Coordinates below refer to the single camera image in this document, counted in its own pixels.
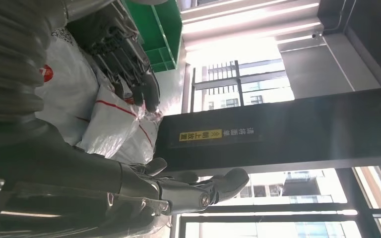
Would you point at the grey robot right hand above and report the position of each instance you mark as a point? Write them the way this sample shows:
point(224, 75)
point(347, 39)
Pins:
point(62, 170)

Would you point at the black inbound scanner machine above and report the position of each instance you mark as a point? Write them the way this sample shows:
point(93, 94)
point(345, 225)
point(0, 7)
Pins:
point(308, 131)

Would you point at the green plastic crate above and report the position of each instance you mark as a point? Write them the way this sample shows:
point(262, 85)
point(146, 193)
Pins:
point(157, 29)

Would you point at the black yellow warning label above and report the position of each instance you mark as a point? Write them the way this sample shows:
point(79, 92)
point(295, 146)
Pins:
point(210, 135)

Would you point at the black window frame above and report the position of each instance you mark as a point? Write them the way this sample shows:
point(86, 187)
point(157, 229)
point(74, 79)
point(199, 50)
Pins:
point(239, 82)

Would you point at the small security camera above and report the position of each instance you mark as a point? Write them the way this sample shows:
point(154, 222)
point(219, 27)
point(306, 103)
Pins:
point(316, 35)

